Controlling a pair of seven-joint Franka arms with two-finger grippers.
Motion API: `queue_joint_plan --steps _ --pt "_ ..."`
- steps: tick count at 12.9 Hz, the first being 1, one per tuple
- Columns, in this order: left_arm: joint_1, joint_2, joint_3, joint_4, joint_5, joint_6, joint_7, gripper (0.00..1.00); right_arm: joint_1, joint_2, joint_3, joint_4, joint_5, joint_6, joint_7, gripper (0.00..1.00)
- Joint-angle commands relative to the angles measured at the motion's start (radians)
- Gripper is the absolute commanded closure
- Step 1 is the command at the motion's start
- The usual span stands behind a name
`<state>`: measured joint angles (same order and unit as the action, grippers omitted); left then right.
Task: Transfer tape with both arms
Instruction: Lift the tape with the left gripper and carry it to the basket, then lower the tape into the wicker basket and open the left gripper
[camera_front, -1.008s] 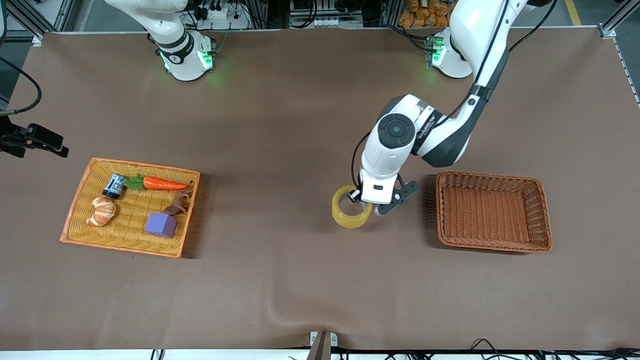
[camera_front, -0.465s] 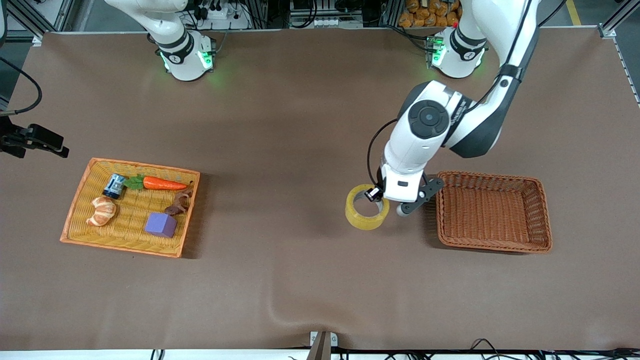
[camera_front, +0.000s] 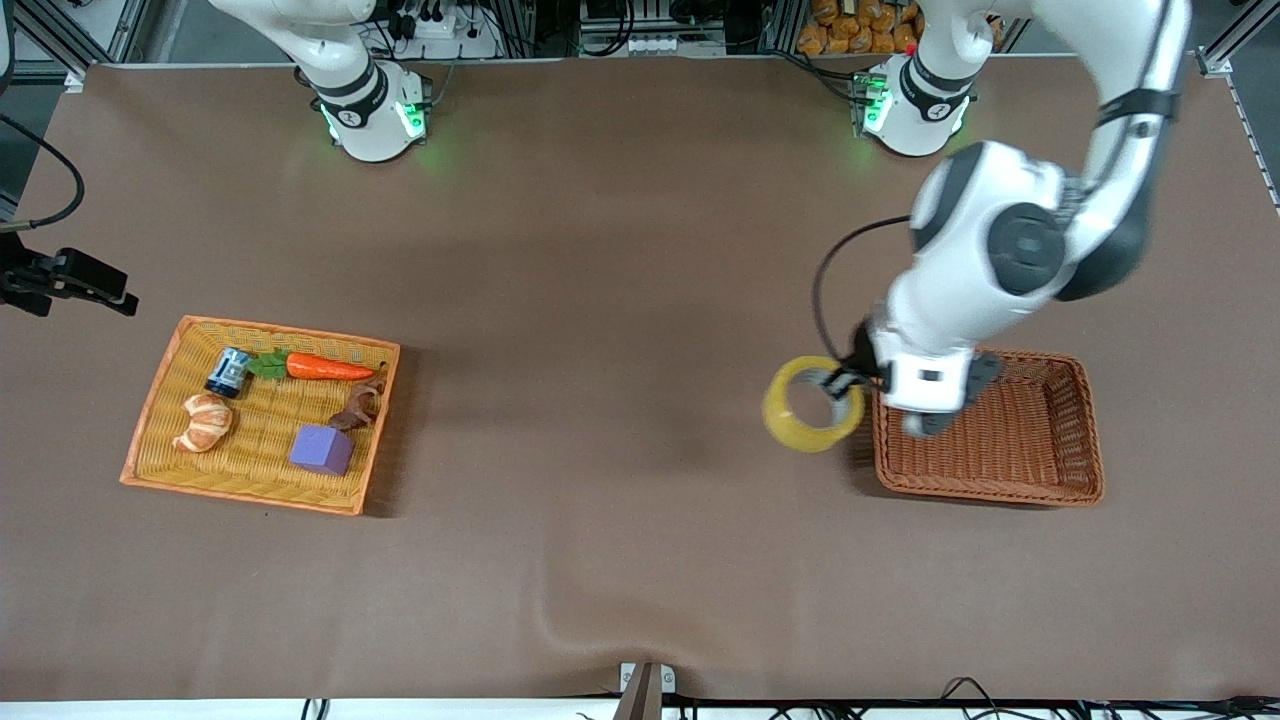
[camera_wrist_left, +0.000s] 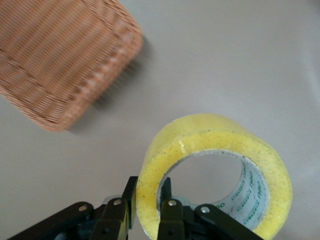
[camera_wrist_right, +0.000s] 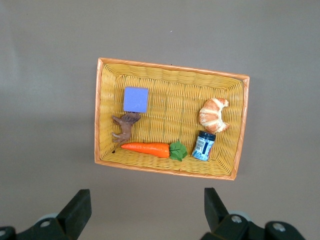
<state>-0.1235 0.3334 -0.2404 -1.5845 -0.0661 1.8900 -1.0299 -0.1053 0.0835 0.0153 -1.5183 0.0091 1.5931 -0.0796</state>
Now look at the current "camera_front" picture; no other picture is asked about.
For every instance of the brown toy lion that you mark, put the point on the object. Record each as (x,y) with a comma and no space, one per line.
(358,405)

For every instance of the small blue can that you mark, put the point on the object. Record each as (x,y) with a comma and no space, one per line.
(229,373)

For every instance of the brown table cover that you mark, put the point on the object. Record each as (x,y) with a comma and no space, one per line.
(600,300)

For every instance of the aluminium frame profile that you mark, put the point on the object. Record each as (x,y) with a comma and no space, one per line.
(75,78)
(1225,55)

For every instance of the yellow clear tape roll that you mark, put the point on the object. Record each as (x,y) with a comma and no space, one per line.
(790,435)

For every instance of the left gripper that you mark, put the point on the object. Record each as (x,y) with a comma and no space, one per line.
(858,372)

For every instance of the orange toy bread pile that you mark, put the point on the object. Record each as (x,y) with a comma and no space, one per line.
(850,30)

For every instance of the orange flat wicker tray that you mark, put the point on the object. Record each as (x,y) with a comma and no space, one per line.
(260,440)

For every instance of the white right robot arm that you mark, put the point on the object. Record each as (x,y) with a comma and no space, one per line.
(365,120)

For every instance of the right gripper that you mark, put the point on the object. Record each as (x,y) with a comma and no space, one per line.
(30,276)

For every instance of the white power strip with plugs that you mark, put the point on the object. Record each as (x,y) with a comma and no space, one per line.
(445,30)

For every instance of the toy croissant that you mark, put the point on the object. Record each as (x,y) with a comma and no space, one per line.
(205,422)

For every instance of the grey metal bracket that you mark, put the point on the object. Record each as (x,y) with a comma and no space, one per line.
(645,695)

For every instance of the purple foam cube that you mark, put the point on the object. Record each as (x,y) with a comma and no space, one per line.
(322,450)

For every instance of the brown wicker basket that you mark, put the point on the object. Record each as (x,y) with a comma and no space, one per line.
(1020,460)

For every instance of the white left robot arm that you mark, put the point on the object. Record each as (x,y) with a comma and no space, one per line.
(950,290)

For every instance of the orange toy carrot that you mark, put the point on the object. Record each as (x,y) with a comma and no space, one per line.
(325,367)

